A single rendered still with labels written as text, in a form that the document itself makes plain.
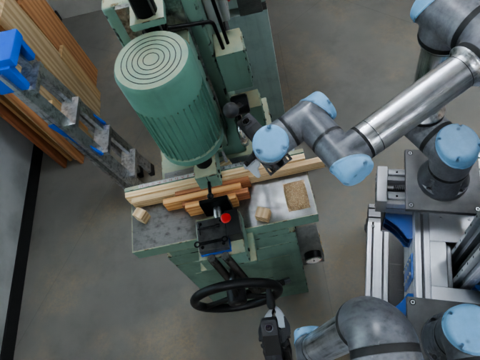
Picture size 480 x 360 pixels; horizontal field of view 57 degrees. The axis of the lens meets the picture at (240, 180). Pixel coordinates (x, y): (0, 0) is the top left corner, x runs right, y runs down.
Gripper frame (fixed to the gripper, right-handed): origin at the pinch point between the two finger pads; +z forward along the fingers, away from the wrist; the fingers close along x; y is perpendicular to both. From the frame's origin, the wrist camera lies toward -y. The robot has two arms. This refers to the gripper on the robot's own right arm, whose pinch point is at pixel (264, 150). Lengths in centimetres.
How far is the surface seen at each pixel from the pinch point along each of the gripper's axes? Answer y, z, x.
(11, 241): -55, 109, -134
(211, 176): -3.6, 1.4, -16.8
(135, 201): -14.4, 15.6, -42.6
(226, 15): -34.6, -9.3, 13.9
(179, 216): -1.3, 15.3, -34.1
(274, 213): 16.5, 11.2, -9.0
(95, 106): -104, 155, -60
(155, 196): -11.4, 15.3, -36.4
